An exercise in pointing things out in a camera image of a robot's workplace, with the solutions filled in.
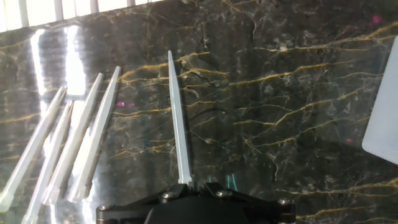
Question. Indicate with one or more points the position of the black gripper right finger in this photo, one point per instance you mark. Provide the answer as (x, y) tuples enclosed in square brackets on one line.
[(264, 209)]

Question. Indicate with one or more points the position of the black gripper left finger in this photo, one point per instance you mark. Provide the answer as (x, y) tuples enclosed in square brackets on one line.
[(133, 208)]

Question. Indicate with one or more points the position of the large clear pipette tip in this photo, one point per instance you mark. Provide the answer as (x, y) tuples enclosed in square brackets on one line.
[(179, 124), (73, 146), (93, 140), (48, 168), (31, 152)]

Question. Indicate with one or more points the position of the green pipette tip holder box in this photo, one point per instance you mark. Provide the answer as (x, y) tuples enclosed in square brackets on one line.
[(384, 118)]

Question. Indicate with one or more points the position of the black marble pattern mat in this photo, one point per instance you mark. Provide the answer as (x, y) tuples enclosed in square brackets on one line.
[(264, 93)]

